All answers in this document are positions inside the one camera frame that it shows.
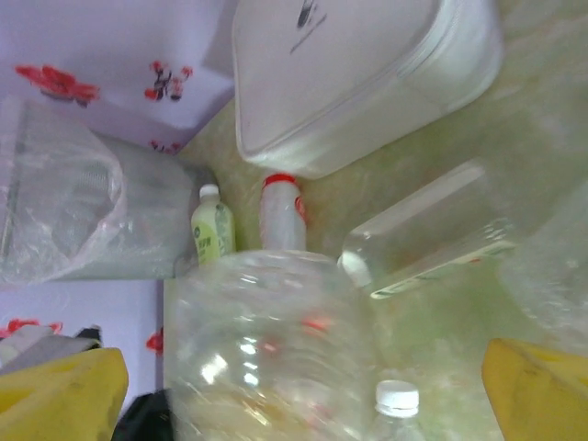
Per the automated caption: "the red cap clear bottle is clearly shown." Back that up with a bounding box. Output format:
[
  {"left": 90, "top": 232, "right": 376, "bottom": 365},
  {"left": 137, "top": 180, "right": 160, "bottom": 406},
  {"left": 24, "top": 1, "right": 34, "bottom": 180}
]
[{"left": 258, "top": 173, "right": 309, "bottom": 253}]

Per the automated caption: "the large clear plastic bottle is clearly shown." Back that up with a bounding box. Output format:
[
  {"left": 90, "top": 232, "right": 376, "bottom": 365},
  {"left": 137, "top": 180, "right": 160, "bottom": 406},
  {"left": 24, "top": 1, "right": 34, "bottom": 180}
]
[{"left": 163, "top": 249, "right": 382, "bottom": 441}]

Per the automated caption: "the green label drink bottle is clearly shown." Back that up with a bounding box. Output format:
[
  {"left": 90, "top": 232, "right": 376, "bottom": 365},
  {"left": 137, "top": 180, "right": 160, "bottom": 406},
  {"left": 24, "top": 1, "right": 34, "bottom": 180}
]
[{"left": 190, "top": 183, "right": 237, "bottom": 266}]

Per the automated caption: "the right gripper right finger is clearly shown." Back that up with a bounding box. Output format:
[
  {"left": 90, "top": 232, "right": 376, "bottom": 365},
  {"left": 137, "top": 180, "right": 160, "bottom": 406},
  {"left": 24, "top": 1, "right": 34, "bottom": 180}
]
[{"left": 481, "top": 338, "right": 588, "bottom": 441}]

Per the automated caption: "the small white cap bottle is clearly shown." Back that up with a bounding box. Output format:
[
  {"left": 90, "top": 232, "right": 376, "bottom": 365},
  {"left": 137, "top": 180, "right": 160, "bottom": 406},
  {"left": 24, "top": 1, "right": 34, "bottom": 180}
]
[{"left": 367, "top": 379, "right": 426, "bottom": 441}]

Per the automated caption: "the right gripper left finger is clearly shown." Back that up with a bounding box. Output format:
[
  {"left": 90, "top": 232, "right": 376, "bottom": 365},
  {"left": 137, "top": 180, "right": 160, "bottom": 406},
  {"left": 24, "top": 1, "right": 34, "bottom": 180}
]
[{"left": 0, "top": 347, "right": 130, "bottom": 441}]

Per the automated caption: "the white zippered case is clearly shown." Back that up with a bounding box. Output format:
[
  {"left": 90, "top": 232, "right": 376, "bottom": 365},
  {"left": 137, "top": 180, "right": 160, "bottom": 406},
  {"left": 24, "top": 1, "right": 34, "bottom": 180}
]
[{"left": 231, "top": 0, "right": 504, "bottom": 180}]

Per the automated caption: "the clear round waste bin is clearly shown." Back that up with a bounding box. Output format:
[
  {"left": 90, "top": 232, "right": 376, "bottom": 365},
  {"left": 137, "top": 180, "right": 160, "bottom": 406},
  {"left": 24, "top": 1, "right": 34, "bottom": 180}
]
[{"left": 0, "top": 96, "right": 217, "bottom": 286}]

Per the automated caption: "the clear rectangular plastic package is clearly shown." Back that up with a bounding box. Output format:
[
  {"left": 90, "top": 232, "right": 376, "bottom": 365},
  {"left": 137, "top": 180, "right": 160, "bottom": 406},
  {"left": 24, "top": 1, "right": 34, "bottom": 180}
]
[{"left": 337, "top": 160, "right": 520, "bottom": 300}]

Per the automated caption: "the clear plastic bag liner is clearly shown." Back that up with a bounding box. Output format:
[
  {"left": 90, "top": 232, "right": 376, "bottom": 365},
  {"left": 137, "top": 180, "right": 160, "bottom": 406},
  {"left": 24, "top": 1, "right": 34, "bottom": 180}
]
[{"left": 0, "top": 96, "right": 129, "bottom": 286}]

